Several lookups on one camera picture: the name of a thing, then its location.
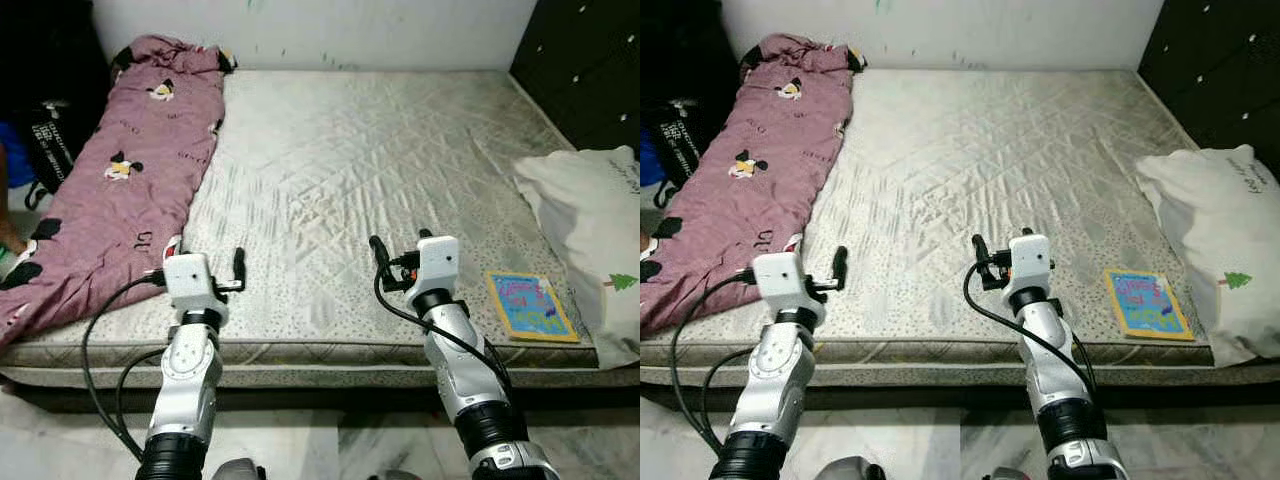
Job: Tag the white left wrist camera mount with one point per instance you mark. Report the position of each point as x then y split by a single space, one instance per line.
782 282
190 280

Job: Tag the white pillow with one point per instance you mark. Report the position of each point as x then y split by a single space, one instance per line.
590 220
1220 220

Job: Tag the white quilted mattress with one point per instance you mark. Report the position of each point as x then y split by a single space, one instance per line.
380 150
1000 150

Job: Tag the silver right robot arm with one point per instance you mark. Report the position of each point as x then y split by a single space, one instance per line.
1050 370
460 370

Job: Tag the blue yellow-edged picture book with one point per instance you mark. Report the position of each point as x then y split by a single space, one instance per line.
1148 303
530 305

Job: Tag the grey robot left leg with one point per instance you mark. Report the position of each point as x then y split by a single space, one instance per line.
238 470
858 470

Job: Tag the dark bed base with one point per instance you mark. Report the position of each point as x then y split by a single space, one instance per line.
300 398
900 398

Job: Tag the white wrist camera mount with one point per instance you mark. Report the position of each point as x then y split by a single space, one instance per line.
782 282
1030 265
438 265
190 280

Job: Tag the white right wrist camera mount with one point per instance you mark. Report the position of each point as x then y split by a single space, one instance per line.
1030 265
438 265

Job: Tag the purple cartoon print blanket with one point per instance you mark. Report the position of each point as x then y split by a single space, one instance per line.
130 200
760 200

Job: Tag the grey robot leg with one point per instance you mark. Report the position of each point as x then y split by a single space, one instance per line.
238 470
858 470
1005 475
392 475

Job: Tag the grey robot right leg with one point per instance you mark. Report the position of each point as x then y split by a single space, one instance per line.
1005 475
392 475

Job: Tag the black bag with white print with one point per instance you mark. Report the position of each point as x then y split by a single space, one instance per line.
685 150
50 150

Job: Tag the black tufted headboard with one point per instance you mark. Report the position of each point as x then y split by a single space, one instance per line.
1220 60
590 60

